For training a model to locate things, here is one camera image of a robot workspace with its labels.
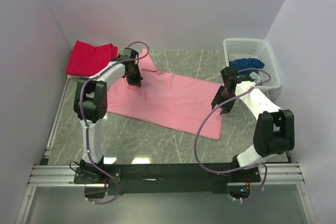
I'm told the aluminium rail frame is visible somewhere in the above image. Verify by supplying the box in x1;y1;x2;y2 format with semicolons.
17;79;317;223

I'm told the white plastic basket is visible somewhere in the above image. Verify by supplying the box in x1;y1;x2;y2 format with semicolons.
223;38;281;92

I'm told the pink t-shirt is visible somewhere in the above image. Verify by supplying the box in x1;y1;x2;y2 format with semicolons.
107;49;222;140

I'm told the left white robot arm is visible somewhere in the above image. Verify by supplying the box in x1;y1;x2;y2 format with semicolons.
73;47;143;164

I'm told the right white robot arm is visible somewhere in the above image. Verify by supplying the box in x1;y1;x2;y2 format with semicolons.
211;67;295;182

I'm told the folded magenta t-shirt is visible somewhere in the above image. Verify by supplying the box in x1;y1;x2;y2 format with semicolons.
66;40;118;77

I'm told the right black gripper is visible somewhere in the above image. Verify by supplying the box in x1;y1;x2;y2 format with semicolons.
211;86;237;115

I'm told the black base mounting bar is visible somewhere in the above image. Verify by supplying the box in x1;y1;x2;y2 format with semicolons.
73;164;261;198

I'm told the blue t-shirt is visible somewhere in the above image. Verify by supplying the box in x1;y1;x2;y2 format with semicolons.
229;58;265;75

